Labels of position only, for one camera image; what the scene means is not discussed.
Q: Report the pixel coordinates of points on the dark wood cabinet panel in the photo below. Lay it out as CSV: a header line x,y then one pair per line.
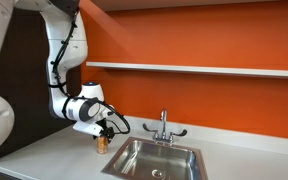
x,y
27,73

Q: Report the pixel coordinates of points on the orange soda can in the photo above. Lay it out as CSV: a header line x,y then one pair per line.
x,y
102,146

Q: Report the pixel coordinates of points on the thin white wall shelf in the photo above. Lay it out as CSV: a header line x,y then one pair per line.
x,y
217,70

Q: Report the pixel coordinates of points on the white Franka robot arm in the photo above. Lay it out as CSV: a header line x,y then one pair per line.
x,y
67,46

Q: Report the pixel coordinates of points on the white backsplash strip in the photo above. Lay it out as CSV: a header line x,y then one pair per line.
x,y
224,135

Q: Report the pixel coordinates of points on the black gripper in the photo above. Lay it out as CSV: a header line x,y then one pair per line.
x,y
105,126

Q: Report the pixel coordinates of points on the stainless steel sink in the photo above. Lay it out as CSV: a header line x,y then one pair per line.
x,y
140,160

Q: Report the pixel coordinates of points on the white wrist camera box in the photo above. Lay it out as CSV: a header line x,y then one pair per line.
x,y
85,128

